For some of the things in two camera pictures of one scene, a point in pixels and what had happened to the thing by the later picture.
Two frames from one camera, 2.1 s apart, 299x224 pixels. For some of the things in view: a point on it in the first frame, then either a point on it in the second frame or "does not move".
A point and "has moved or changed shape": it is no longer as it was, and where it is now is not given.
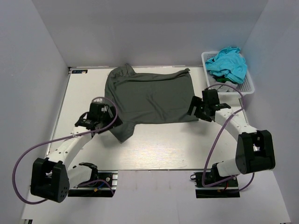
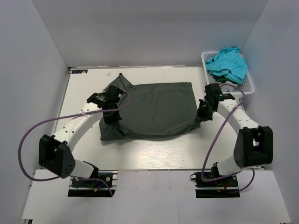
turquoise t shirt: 230,62 does not move
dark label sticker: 79,71 does not move
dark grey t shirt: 147,98 has moved or changed shape
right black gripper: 199,107 → 204,110
